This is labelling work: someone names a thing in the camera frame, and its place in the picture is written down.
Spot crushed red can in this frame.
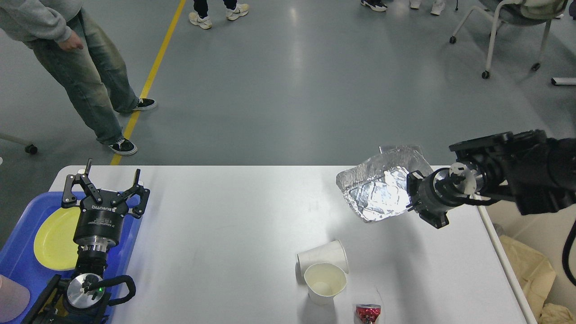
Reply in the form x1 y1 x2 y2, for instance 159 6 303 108
355 304 382 324

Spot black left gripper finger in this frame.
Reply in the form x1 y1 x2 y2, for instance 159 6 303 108
61 158 103 210
112 169 151 219

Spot aluminium foil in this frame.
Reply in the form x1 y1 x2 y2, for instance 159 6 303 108
336 145 432 223

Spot white paper cup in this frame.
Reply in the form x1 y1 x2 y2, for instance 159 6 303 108
297 240 350 276
304 263 347 305

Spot person in black clothes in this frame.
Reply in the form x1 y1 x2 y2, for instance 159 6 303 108
0 0 157 156

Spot white metal bar on floor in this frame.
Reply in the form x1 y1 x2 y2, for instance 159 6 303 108
551 76 576 86

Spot beige plastic bin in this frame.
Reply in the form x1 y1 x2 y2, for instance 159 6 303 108
480 202 576 324

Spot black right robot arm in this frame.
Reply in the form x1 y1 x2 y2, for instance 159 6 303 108
406 130 576 229

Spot yellow plate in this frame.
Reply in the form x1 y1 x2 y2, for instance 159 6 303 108
33 207 80 271

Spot brown paper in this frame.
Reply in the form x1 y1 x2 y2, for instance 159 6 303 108
538 303 576 324

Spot blue plastic tray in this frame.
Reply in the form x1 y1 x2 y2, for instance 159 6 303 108
0 192 140 324

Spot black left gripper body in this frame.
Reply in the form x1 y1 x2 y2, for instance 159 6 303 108
73 200 128 248

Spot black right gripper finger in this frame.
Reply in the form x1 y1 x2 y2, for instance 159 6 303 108
406 170 425 198
418 211 449 229

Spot office chair caster leg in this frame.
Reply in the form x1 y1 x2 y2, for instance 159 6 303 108
0 132 38 155

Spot people's feet in background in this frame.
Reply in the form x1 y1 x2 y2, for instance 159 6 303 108
188 0 447 30

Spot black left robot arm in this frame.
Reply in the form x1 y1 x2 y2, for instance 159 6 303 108
22 159 150 324

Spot left metal floor plate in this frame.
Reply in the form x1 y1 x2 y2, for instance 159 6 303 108
380 145 398 154

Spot grey office chair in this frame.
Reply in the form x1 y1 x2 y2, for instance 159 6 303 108
449 0 568 80

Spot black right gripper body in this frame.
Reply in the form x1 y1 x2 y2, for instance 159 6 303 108
412 169 464 213

